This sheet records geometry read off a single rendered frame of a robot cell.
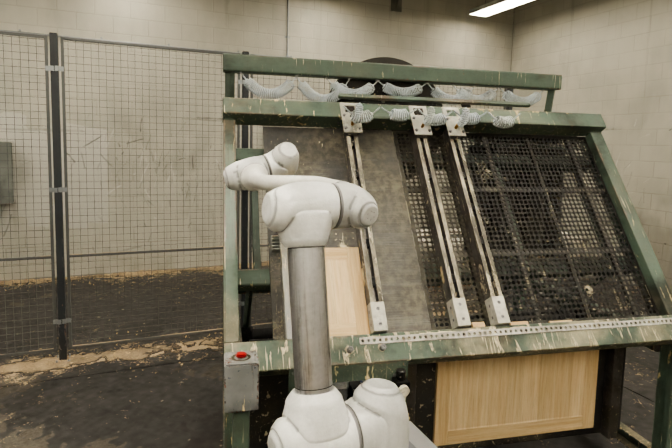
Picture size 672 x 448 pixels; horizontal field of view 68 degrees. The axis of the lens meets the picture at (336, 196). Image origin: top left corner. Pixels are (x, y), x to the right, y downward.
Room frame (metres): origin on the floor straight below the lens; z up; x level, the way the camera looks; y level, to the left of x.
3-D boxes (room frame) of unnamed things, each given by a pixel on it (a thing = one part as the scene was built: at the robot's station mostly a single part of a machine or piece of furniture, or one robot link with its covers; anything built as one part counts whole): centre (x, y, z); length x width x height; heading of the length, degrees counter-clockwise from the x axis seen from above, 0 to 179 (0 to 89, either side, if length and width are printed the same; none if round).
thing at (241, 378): (1.72, 0.32, 0.84); 0.12 x 0.12 x 0.18; 13
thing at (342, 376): (1.89, -0.09, 0.69); 0.50 x 0.14 x 0.24; 103
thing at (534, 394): (2.42, -0.94, 0.53); 0.90 x 0.02 x 0.55; 103
